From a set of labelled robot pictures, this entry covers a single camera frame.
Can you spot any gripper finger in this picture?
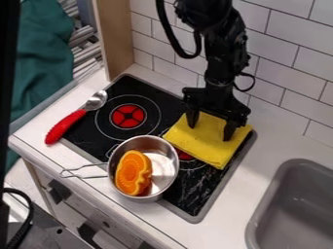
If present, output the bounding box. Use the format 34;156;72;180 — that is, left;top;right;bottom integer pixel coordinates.
222;119;240;142
186;110;203;129

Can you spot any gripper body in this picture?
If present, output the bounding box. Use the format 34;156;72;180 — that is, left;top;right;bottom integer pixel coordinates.
180;79;253;125

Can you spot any yellow cloth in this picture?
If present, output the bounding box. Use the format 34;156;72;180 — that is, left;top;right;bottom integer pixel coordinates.
161;111;254;170

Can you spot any green cloth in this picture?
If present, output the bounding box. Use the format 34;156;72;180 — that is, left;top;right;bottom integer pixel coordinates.
4;0;76;173

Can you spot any toy stove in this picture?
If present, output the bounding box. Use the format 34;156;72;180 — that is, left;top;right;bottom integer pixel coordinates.
58;73;259;225

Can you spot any silver pot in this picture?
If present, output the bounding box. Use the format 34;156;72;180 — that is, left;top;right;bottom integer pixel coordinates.
58;134;181;203

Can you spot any orange toy fruit slice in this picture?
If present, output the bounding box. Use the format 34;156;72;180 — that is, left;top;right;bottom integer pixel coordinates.
113;149;154;197

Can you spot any toy sink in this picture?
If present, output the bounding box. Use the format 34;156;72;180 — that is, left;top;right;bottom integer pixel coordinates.
244;158;333;249

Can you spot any red handled silver spoon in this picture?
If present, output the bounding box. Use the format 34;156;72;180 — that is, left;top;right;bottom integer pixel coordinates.
44;89;110;146

